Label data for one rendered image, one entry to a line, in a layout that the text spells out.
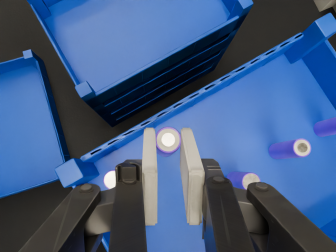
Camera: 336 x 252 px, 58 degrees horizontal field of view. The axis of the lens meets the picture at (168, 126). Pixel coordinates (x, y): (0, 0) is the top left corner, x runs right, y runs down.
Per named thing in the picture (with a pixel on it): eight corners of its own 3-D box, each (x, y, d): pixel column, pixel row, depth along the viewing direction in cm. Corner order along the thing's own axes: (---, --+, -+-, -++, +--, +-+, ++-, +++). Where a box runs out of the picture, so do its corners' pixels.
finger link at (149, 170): (157, 226, 15) (142, 227, 15) (154, 167, 22) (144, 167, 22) (157, 171, 14) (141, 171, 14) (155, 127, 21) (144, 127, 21)
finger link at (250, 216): (208, 204, 13) (278, 204, 13) (196, 157, 18) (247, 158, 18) (206, 234, 13) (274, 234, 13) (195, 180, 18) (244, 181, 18)
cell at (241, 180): (237, 178, 28) (222, 176, 34) (248, 196, 28) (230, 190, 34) (254, 168, 28) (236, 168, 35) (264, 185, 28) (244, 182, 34)
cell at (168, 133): (161, 160, 26) (163, 158, 20) (150, 142, 27) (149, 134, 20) (179, 150, 27) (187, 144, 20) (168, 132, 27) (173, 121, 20)
